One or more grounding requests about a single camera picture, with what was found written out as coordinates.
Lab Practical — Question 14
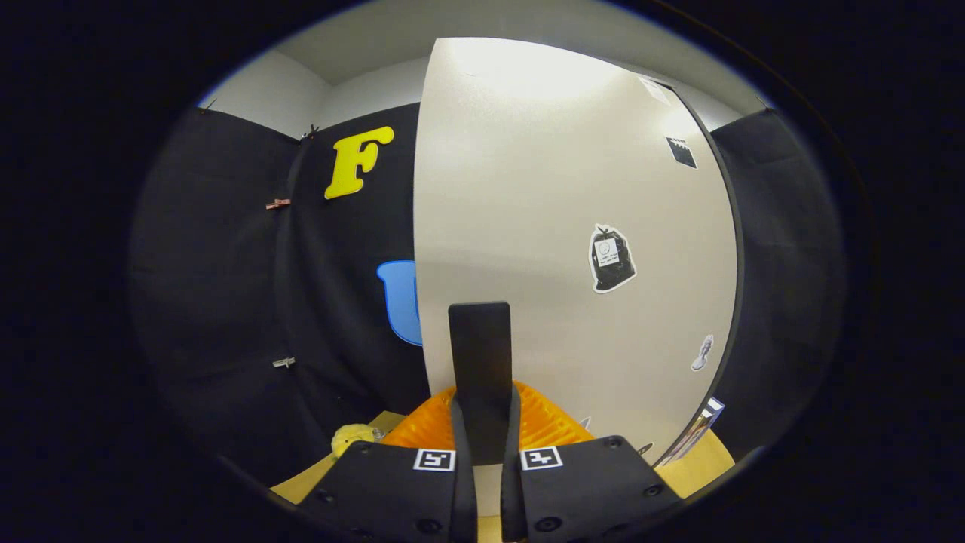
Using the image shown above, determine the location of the black cabinet door handle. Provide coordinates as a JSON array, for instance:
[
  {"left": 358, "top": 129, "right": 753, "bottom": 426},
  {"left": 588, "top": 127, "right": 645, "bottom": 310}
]
[{"left": 448, "top": 302, "right": 514, "bottom": 465}]

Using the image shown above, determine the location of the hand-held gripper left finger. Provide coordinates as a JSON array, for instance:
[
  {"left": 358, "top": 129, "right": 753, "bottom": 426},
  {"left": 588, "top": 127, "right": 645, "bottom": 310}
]
[{"left": 298, "top": 385, "right": 480, "bottom": 543}]

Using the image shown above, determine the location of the black backdrop cloth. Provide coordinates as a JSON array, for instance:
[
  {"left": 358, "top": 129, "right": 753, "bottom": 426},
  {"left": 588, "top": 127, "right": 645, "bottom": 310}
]
[{"left": 128, "top": 102, "right": 847, "bottom": 487}]

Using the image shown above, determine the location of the yellow pineapple plush toy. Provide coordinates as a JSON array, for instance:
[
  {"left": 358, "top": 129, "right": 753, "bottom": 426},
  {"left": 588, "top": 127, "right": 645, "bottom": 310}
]
[{"left": 332, "top": 423, "right": 378, "bottom": 459}]

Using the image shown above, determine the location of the purple white book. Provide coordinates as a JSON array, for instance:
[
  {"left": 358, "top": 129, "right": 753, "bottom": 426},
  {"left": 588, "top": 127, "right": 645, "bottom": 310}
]
[{"left": 654, "top": 397, "right": 727, "bottom": 467}]

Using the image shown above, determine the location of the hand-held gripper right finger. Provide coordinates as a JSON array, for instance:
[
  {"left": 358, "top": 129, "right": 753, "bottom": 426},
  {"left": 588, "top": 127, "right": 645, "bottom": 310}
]
[{"left": 499, "top": 381, "right": 683, "bottom": 543}]

